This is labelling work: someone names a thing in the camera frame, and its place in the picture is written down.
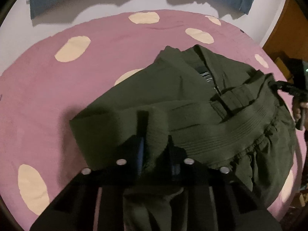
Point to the pink bedsheet with cream dots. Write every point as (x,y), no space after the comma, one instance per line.
(58,77)

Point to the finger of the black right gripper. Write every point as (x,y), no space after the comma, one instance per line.
(285,87)

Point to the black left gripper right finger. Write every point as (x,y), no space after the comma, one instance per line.
(216,200)

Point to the dark olive green jacket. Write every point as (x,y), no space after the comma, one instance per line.
(191,104)

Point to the brown wooden door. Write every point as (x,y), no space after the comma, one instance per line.
(288,39)

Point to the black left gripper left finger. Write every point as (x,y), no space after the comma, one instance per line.
(94,199)

